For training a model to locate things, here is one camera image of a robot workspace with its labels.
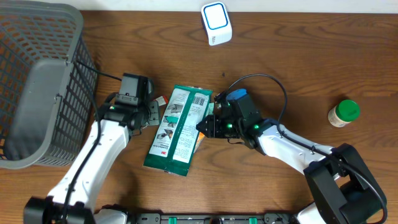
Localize mint green wipes packet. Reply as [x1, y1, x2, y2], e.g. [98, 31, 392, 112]
[207, 103, 215, 115]

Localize orange white box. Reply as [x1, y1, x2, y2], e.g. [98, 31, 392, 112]
[194, 132, 206, 152]

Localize green white sponge package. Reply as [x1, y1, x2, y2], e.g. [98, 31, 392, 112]
[143, 85, 213, 176]

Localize green-lidded white jar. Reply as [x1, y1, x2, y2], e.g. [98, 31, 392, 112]
[327, 100, 361, 128]

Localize red sachet packet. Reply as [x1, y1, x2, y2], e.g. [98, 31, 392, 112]
[155, 95, 169, 106]

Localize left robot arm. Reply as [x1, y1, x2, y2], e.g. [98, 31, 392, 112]
[23, 73, 159, 223]

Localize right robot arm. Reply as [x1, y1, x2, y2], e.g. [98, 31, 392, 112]
[197, 89, 387, 223]

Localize white barcode scanner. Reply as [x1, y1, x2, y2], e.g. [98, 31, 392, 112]
[201, 1, 233, 46]

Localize grey plastic mesh basket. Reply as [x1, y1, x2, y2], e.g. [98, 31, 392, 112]
[1, 1, 97, 169]

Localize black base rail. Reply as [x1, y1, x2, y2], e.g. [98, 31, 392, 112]
[96, 212, 299, 224]

